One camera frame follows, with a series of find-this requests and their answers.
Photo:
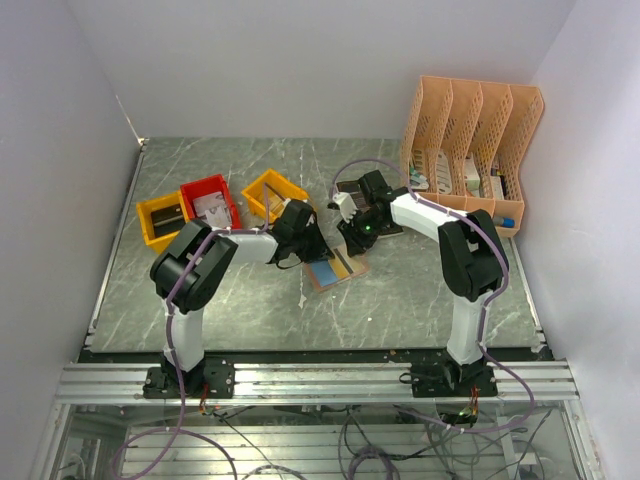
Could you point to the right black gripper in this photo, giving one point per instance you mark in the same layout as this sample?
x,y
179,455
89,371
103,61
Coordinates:
x,y
355,244

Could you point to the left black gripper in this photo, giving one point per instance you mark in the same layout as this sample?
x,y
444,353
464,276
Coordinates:
x,y
322,250

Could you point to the pink leather card holder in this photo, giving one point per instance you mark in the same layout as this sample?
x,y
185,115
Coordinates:
x,y
328,273

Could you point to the yellow bin with cards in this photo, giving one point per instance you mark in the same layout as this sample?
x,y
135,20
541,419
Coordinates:
x,y
262,193

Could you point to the red bin with cards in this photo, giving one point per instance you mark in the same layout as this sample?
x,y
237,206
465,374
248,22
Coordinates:
x,y
209,199

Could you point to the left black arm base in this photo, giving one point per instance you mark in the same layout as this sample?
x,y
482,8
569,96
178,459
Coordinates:
x,y
212,378

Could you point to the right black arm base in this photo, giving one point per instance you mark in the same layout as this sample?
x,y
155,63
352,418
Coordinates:
x,y
448,379

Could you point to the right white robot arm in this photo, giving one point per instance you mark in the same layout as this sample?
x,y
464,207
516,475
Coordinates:
x,y
474,268

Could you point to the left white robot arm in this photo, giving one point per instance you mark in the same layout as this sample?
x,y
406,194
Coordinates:
x,y
187,275

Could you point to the black book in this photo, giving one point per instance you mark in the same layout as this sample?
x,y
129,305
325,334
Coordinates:
x,y
385,228

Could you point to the peach file organizer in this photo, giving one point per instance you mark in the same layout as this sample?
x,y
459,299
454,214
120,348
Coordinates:
x,y
468,139

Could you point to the yellow bin left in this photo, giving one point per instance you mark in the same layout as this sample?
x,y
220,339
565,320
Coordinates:
x,y
161,219

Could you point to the aluminium frame rail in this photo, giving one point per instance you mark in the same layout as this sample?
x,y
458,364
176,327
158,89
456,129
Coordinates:
x,y
293,384

